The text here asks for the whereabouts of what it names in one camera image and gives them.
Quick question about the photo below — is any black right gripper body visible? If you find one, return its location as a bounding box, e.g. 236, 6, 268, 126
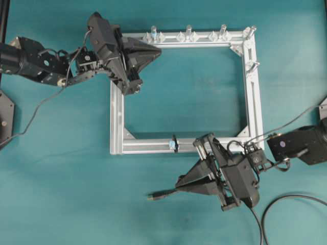
195, 133, 258, 211

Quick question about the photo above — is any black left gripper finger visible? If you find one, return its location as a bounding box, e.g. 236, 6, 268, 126
127, 52, 160, 73
123, 36, 161, 57

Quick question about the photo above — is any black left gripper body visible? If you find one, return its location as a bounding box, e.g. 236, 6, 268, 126
103, 25, 143, 95

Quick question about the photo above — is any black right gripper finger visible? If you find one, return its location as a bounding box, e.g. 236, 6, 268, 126
175, 178, 219, 195
178, 160, 215, 184

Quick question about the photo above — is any black USB cable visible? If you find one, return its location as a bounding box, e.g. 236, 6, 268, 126
147, 188, 327, 245

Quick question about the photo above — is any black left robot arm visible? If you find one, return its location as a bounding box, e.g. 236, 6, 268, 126
1, 26, 161, 95

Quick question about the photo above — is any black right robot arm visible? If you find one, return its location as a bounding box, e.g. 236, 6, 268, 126
174, 101, 326, 210

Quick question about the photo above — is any black zip tie loop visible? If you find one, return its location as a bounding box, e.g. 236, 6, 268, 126
171, 134, 179, 153

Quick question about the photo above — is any blue tape patch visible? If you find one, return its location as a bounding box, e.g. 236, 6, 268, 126
169, 140, 179, 152

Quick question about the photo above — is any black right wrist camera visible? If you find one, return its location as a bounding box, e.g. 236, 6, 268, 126
220, 154, 260, 208

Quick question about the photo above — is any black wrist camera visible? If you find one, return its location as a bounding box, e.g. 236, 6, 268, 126
220, 154, 260, 208
87, 12, 119, 61

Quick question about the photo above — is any post with blue tape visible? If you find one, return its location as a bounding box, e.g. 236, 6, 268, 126
151, 26, 157, 42

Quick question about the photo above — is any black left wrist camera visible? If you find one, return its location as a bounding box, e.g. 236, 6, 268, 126
87, 12, 119, 61

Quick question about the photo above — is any clear middle post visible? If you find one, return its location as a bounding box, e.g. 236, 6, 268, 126
185, 24, 192, 41

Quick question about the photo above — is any silver aluminium extrusion frame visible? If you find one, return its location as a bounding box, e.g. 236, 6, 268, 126
109, 27, 264, 155

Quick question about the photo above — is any grey left arm cable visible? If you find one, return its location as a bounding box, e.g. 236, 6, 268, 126
0, 28, 94, 149

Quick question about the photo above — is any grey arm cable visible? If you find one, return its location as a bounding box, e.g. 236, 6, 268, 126
251, 103, 327, 141
0, 28, 94, 149

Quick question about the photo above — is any clear right post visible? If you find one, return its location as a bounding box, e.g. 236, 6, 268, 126
219, 24, 227, 40

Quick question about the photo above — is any clear side post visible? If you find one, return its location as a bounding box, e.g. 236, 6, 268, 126
245, 60, 260, 73

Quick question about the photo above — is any grey right arm cable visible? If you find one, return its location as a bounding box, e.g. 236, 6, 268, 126
251, 103, 327, 141

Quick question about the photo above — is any clear corner post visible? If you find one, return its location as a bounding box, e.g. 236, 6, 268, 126
245, 25, 257, 40

